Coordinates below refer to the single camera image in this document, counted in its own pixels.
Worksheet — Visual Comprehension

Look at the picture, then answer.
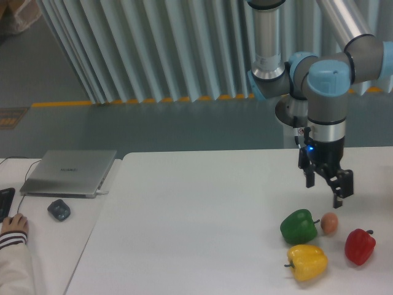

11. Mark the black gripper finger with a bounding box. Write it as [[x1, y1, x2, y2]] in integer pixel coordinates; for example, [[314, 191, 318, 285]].
[[316, 163, 354, 209], [302, 160, 315, 188]]

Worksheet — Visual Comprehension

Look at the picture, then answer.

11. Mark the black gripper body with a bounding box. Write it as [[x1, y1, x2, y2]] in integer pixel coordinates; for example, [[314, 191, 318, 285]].
[[298, 137, 344, 172]]

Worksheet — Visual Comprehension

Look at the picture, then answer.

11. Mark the red bell pepper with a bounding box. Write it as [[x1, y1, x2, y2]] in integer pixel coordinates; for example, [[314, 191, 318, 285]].
[[344, 229, 376, 266]]

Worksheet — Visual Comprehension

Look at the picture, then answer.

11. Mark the white striped sleeve forearm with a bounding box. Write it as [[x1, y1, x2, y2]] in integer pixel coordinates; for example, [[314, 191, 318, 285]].
[[1, 231, 36, 294]]

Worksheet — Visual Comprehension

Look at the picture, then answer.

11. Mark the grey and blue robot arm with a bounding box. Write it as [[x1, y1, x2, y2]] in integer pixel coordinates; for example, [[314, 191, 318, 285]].
[[248, 1, 392, 208]]

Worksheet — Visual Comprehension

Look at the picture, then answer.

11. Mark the person's hand on mouse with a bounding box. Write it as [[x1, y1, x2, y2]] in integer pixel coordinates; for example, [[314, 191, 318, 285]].
[[1, 213, 29, 247]]

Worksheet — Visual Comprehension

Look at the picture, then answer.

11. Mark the brown egg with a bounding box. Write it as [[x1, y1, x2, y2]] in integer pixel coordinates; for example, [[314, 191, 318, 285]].
[[321, 212, 338, 235]]

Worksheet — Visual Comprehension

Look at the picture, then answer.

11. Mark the green bell pepper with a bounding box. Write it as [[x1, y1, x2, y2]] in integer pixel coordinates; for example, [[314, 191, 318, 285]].
[[280, 209, 320, 245]]

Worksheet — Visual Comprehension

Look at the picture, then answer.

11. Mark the yellow bell pepper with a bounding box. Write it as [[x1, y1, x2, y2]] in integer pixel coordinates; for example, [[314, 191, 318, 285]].
[[285, 245, 329, 281]]

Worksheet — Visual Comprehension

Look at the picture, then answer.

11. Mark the white corrugated folding screen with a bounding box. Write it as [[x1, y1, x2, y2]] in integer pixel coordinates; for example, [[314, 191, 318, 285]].
[[36, 0, 393, 107]]

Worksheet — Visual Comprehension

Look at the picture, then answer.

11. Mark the silver closed laptop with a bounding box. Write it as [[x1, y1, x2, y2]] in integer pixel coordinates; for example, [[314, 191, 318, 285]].
[[20, 150, 117, 199]]

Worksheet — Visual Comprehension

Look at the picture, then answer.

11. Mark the black keyboard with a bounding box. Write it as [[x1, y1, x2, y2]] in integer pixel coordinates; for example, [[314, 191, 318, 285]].
[[0, 187, 15, 222]]

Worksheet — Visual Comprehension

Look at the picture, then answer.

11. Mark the cardboard box with plastic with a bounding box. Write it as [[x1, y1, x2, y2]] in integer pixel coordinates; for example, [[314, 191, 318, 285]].
[[1, 0, 42, 44]]

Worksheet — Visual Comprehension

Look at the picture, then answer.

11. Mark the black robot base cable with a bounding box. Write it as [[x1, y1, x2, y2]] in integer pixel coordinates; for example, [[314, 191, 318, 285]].
[[291, 116, 303, 150]]

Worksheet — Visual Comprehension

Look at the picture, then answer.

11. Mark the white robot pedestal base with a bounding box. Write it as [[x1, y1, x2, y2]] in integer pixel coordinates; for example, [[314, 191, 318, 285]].
[[274, 94, 309, 150]]

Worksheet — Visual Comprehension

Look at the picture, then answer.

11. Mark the black mouse cable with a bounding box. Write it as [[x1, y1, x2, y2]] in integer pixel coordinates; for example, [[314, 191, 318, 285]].
[[0, 155, 42, 216]]

